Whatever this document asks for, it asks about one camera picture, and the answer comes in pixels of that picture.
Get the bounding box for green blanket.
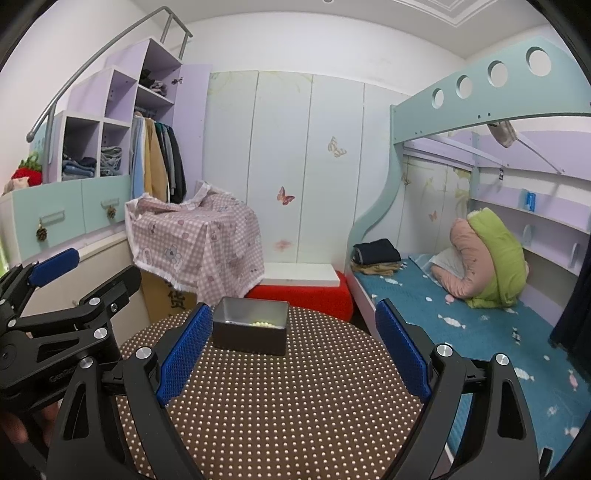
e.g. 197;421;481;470
464;209;529;309

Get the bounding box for white pillow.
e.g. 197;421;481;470
424;249;467;282

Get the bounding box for folded blue jeans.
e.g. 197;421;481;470
62;154;98;181

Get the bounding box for beige cabinet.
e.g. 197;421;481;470
18;231;148;333

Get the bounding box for purple shelf unit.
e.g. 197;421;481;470
44;38;213;204

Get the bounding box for folded tan clothing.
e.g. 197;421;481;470
351;261;407;278

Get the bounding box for person's left hand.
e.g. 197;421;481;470
0;401;58;462

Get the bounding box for row of hanging clothes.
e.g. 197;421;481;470
130;113;188;204

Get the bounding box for blue patterned bed sheet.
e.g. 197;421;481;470
353;251;587;462

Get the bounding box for dark grey box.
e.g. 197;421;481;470
211;296;291;357

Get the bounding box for dark blue cloth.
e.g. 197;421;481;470
549;272;591;356

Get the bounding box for white wardrobe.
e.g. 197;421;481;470
203;69;411;273

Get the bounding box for folded dark clothing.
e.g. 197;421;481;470
352;239;402;265

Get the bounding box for pink pillow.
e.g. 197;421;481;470
436;217;499;300

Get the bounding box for pink checked cloth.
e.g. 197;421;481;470
124;181;266;303

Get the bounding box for teal drawer cabinet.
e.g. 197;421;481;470
11;173;132;261

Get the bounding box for teal bunk bed frame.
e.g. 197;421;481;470
353;34;591;319

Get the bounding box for red strawberry plush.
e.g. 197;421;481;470
11;154;44;188

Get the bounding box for cardboard box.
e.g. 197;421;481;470
139;268;204;319

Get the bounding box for grey metal handrail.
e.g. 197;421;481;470
27;6;194;139

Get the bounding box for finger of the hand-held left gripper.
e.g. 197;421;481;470
18;265;142;356
0;248;80;333

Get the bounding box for purple bed wall shelf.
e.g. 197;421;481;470
402;129;591;278

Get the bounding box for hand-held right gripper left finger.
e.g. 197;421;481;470
44;302;214;480

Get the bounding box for grey hanging pouch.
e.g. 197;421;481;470
490;121;517;148

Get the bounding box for folded grey clothes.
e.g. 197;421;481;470
100;147;123;176

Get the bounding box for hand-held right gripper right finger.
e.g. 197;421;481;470
375;298;541;480

